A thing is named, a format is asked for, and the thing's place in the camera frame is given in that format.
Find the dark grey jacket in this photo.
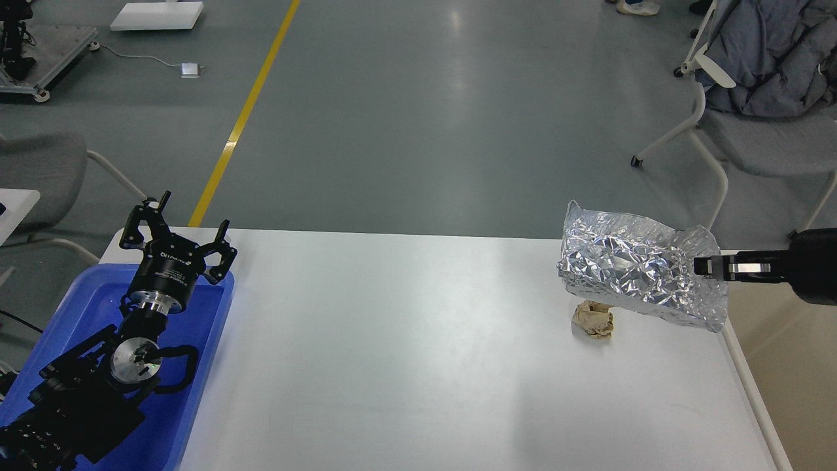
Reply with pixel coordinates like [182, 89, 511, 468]
[697, 1, 836, 118]

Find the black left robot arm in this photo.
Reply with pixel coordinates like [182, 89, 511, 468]
[2, 192, 238, 470]

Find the white frame grey chair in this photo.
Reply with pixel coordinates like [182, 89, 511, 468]
[630, 1, 835, 232]

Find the white plastic bin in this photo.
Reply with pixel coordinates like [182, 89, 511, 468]
[728, 283, 836, 470]

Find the silver foil bag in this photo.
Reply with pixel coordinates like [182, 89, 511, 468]
[556, 200, 728, 333]

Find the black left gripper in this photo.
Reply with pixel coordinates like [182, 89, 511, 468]
[119, 191, 238, 313]

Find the grey chair at left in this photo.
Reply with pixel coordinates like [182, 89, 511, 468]
[1, 132, 147, 266]

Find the white floor power box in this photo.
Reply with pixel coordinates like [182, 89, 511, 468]
[180, 62, 201, 79]

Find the white floor cable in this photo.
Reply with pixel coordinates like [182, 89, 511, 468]
[89, 43, 182, 69]

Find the white foam board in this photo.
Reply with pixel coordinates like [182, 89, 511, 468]
[109, 1, 204, 31]

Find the white sneaker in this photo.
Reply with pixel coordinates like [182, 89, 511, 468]
[616, 1, 660, 17]

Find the crumpled beige paper ball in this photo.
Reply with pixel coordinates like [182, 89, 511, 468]
[573, 299, 615, 339]

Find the blue plastic tray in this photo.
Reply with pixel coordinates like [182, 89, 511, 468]
[0, 263, 235, 471]

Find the white side table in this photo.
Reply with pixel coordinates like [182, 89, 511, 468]
[1, 188, 40, 245]

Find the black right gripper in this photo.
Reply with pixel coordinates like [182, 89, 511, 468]
[693, 228, 836, 306]

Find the black equipment on cart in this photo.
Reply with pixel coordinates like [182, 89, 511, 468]
[1, 1, 36, 80]

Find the metal wheeled cart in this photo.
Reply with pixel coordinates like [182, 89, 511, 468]
[1, 24, 99, 103]

